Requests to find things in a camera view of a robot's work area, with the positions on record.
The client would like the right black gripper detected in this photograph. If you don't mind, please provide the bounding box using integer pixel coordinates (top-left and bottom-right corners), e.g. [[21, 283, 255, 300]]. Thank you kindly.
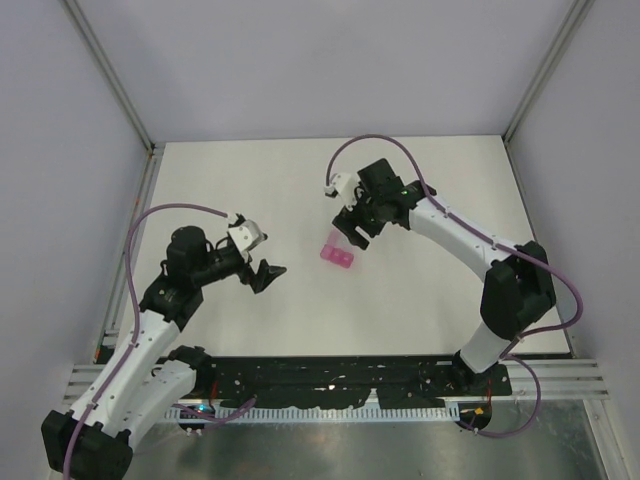
[[333, 182, 387, 249]]

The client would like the pink weekly pill organizer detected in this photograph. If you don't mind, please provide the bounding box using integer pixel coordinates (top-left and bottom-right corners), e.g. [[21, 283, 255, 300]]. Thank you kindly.
[[320, 229, 355, 269]]

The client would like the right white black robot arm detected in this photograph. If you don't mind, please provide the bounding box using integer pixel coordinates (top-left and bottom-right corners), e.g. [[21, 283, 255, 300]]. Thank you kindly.
[[325, 159, 556, 394]]

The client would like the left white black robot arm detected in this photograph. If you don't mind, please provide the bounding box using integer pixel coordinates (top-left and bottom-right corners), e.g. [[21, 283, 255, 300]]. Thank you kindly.
[[41, 218, 286, 479]]

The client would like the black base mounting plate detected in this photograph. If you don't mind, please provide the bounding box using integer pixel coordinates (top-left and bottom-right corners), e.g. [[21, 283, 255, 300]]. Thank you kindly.
[[187, 355, 512, 410]]

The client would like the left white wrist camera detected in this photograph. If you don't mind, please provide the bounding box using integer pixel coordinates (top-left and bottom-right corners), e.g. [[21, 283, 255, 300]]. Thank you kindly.
[[227, 213, 262, 261]]

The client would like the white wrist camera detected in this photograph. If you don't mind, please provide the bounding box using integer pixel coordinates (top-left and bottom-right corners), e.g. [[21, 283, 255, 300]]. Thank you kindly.
[[324, 173, 359, 210], [227, 213, 262, 261]]

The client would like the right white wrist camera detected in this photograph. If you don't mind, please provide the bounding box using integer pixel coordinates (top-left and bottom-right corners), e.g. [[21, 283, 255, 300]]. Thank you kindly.
[[324, 173, 359, 210]]

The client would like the left side aluminium rail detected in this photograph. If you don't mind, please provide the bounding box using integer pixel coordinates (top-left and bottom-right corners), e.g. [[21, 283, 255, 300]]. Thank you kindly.
[[91, 143, 166, 365]]

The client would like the left aluminium corner post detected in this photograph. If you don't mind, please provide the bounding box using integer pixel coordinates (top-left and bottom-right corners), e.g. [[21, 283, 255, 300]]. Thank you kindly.
[[62, 0, 157, 154]]

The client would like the aluminium corner post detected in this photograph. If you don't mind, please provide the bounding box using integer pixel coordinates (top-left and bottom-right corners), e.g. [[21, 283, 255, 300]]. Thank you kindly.
[[502, 0, 594, 144], [62, 0, 157, 154]]

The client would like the white slotted cable duct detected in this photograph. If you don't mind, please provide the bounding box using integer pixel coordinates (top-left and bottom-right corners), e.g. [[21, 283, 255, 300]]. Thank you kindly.
[[164, 403, 461, 424]]

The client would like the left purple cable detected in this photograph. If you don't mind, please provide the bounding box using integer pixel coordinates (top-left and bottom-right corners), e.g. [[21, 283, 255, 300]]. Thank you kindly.
[[59, 203, 241, 474]]

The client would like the aluminium frame rail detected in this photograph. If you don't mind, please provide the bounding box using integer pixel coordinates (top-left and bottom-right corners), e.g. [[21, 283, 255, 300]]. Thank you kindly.
[[62, 359, 610, 406]]

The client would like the right aluminium corner post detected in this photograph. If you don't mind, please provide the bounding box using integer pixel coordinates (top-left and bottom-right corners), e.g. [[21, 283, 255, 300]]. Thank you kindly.
[[502, 0, 594, 144]]

